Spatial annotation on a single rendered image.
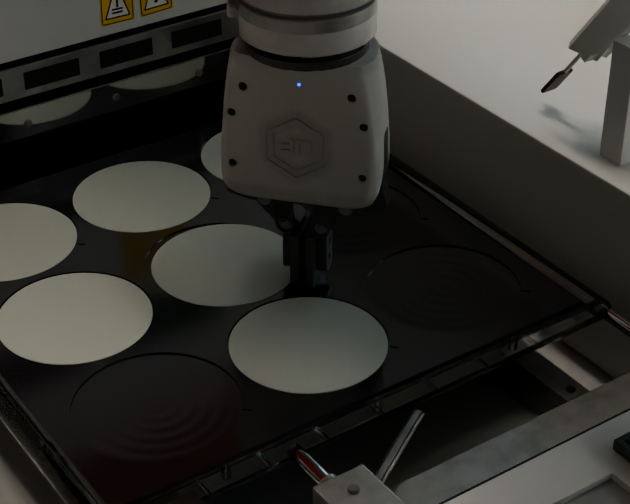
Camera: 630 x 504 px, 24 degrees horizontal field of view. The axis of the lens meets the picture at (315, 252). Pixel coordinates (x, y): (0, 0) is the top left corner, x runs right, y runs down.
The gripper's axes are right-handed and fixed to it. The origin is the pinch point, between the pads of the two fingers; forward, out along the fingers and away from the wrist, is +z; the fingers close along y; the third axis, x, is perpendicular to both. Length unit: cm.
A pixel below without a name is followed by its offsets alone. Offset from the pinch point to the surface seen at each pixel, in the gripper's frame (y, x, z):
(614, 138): 18.7, 8.7, -6.3
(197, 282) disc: -6.9, -2.6, 2.0
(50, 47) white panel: -23.1, 13.3, -5.9
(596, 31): 16.7, 10.5, -12.9
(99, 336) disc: -11.1, -9.7, 2.1
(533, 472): 17.3, -22.5, -4.0
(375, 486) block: 8.8, -19.9, 1.2
